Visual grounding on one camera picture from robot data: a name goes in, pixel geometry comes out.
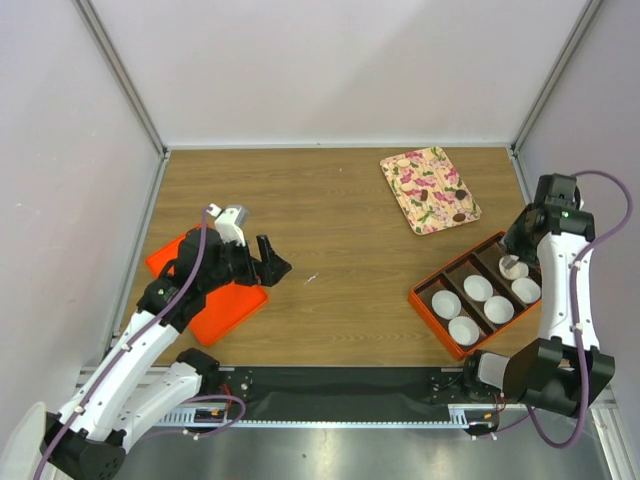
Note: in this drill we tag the white paper cup middle left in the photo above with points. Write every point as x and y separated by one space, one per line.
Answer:
478 288

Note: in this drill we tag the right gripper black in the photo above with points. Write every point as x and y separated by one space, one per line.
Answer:
524 251

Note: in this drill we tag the floral tray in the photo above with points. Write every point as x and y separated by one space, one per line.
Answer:
429 169

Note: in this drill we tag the white paper cup far left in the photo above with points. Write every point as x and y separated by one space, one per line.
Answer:
516 274

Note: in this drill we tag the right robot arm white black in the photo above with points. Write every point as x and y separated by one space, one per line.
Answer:
563 370

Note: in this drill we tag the white round object corner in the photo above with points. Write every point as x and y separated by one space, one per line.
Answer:
22 453

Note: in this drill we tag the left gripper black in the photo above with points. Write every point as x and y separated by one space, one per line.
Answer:
267 271

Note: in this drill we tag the white paper cup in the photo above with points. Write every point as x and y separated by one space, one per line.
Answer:
446 304
516 274
526 289
478 288
498 310
464 331

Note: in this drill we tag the white paper cup far right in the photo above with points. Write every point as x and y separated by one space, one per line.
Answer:
526 289

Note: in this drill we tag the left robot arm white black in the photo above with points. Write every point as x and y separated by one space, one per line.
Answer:
90 436

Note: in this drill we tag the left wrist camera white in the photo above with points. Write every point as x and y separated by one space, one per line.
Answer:
228 222

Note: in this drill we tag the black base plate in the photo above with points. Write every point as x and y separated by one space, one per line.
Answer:
350 395

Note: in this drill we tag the white paper cup near right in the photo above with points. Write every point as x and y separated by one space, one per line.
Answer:
464 331

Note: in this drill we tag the orange compartment box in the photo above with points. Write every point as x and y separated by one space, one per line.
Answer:
469 301

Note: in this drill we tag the white paper cup near left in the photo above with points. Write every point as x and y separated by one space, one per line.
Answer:
446 304

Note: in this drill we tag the white paper scrap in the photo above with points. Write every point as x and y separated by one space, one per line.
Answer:
311 278

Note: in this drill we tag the orange box lid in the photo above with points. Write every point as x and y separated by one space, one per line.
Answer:
226 308

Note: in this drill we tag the white paper cup middle right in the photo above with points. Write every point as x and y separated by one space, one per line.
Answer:
498 310

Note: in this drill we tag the metal tongs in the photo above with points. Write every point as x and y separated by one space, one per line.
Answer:
510 260

